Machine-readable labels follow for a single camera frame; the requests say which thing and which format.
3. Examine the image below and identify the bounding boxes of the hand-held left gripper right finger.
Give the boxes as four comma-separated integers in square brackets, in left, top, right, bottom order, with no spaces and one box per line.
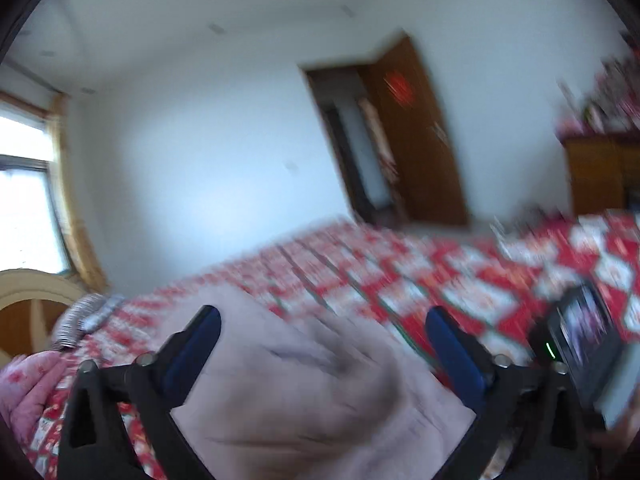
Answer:
[425,306,598,480]

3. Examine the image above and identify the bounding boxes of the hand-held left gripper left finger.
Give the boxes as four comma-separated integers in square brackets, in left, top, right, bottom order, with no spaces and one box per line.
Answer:
[56,304,222,480]

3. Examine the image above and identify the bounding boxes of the pale pink puffer jacket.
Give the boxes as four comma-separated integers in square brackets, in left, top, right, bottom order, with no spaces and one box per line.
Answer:
[170,285,476,480]

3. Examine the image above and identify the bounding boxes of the red patterned quilt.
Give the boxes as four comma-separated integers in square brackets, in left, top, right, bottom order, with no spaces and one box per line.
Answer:
[20,210,640,480]

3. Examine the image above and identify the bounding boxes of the striped pillow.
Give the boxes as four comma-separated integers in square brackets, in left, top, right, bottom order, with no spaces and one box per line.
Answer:
[50,292,126,351]

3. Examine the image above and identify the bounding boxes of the pink blanket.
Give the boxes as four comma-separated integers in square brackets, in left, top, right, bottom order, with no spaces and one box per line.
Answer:
[0,350,68,441]

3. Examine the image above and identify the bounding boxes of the brown wooden cabinet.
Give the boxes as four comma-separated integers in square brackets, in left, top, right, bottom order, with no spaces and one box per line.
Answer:
[562,130,640,216]

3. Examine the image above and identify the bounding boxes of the yellow curtain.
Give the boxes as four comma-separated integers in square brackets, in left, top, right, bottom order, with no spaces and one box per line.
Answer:
[47,95,108,293]

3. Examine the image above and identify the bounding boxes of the cream wooden headboard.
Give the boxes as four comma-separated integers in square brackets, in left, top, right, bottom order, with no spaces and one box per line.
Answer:
[0,269,88,368]

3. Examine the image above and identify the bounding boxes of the brown wooden door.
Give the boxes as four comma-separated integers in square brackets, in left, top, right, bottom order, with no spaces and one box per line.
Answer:
[357,35,471,226]

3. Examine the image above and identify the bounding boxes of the window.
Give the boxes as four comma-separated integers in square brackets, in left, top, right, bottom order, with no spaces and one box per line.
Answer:
[0,95,71,276]

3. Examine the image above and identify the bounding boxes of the colourful blurred decorations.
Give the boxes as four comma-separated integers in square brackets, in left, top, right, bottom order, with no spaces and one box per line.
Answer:
[555,45,640,138]

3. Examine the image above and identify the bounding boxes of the red paper door decoration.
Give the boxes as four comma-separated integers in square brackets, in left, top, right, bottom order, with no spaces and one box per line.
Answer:
[382,72,413,106]

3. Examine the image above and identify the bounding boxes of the dark wooden door frame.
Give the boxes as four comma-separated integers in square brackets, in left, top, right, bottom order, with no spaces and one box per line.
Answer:
[300,57,411,226]

